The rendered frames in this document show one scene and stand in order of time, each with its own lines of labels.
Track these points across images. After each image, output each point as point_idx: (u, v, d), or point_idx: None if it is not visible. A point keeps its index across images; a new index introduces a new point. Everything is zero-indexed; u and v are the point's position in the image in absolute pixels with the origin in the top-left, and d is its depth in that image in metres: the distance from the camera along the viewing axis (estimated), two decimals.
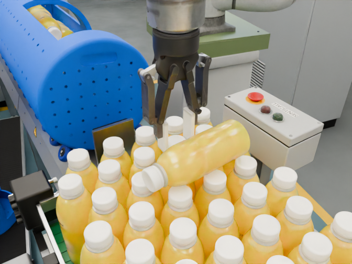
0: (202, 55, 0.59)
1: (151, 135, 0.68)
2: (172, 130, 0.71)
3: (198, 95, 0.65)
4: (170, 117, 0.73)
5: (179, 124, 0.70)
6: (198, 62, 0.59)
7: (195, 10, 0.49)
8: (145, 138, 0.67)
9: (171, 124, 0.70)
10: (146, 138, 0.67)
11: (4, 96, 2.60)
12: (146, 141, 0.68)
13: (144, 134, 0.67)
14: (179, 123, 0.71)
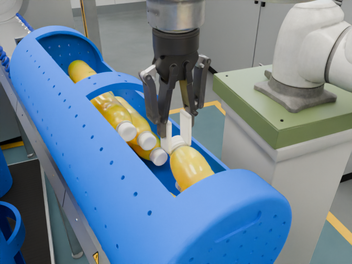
0: (201, 56, 0.59)
1: None
2: None
3: (195, 96, 0.64)
4: None
5: None
6: (198, 62, 0.59)
7: (195, 10, 0.49)
8: None
9: None
10: None
11: (21, 133, 2.33)
12: None
13: None
14: None
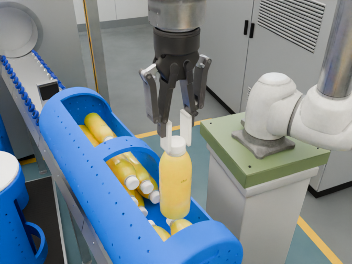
0: (202, 56, 0.60)
1: (182, 146, 0.65)
2: None
3: (195, 97, 0.64)
4: None
5: None
6: (198, 62, 0.59)
7: (195, 9, 0.49)
8: (177, 149, 0.65)
9: None
10: (177, 148, 0.65)
11: (34, 153, 2.61)
12: (177, 151, 0.65)
13: (175, 145, 0.65)
14: None
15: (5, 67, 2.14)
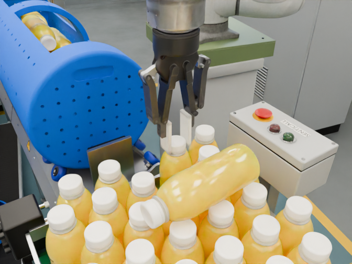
0: (202, 56, 0.59)
1: None
2: (173, 151, 0.65)
3: (195, 96, 0.64)
4: (171, 136, 0.67)
5: (181, 145, 0.65)
6: (198, 62, 0.59)
7: (195, 10, 0.49)
8: None
9: (172, 145, 0.65)
10: None
11: (1, 100, 2.55)
12: None
13: None
14: (182, 144, 0.65)
15: None
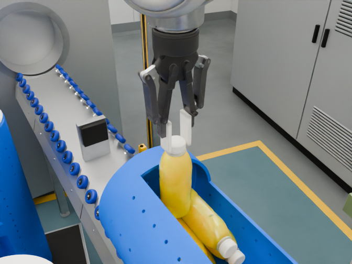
0: (201, 56, 0.59)
1: None
2: (173, 151, 0.65)
3: (195, 96, 0.64)
4: (171, 136, 0.67)
5: (181, 146, 0.65)
6: (197, 62, 0.59)
7: (194, 10, 0.49)
8: None
9: (172, 146, 0.65)
10: None
11: (56, 193, 2.07)
12: None
13: None
14: (182, 144, 0.65)
15: (23, 89, 1.60)
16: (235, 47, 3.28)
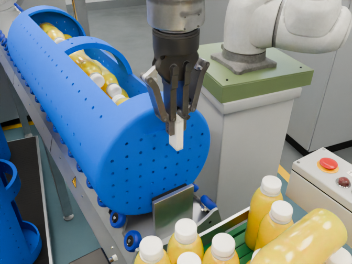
0: (148, 72, 0.55)
1: (118, 94, 0.84)
2: None
3: (162, 113, 0.60)
4: (59, 40, 1.16)
5: None
6: (153, 73, 0.56)
7: None
8: (114, 96, 0.83)
9: None
10: (115, 96, 0.83)
11: (19, 114, 2.54)
12: (116, 97, 0.83)
13: (114, 98, 0.84)
14: None
15: None
16: None
